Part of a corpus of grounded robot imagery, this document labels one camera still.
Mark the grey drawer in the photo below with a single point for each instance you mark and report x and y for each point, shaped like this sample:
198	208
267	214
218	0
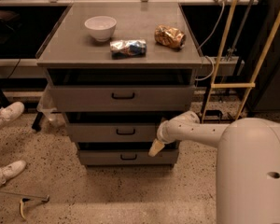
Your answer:
127	157
103	133
121	98

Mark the crushed blue silver can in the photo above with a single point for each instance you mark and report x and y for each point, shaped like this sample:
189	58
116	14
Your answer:
128	48

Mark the white bowl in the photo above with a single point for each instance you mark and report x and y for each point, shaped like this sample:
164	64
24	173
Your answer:
101	28

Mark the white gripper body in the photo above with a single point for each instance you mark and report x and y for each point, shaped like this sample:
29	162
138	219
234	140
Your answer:
163	133

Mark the crushed gold can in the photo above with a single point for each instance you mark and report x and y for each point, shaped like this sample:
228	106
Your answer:
170	37

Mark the white sneaker upper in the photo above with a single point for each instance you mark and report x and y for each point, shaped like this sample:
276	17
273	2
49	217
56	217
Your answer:
10	113

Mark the grey top drawer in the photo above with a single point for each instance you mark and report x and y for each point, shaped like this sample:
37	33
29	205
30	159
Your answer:
121	98

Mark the grey grabber stick tool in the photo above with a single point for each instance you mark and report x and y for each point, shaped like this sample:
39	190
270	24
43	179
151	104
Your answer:
24	199

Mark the grey drawer cabinet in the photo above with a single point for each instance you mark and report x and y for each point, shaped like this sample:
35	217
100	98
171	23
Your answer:
73	58

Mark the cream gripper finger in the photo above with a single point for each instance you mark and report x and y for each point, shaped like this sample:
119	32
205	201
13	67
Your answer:
157	146

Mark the grey bottom drawer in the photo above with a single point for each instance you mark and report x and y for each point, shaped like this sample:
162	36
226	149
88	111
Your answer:
127	157

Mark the white sneaker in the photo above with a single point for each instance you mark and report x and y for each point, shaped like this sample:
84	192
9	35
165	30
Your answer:
10	113
10	171

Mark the white sneaker lower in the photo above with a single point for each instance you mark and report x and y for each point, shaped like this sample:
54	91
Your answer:
10	171

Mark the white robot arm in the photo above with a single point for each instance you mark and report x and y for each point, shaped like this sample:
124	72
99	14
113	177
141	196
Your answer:
248	164

